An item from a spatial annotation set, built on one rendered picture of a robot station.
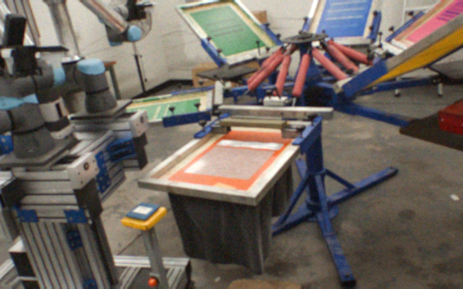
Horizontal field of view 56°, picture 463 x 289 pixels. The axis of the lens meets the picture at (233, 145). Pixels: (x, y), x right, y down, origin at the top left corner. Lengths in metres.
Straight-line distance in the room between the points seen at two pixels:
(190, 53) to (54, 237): 5.58
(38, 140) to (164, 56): 6.13
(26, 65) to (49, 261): 1.28
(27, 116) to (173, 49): 6.02
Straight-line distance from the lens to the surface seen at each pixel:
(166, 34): 7.63
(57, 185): 1.75
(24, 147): 1.75
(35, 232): 2.26
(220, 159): 2.07
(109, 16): 2.19
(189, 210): 2.00
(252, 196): 1.64
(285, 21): 6.52
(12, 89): 1.43
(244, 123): 2.20
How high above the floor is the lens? 1.80
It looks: 22 degrees down
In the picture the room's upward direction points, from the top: 9 degrees counter-clockwise
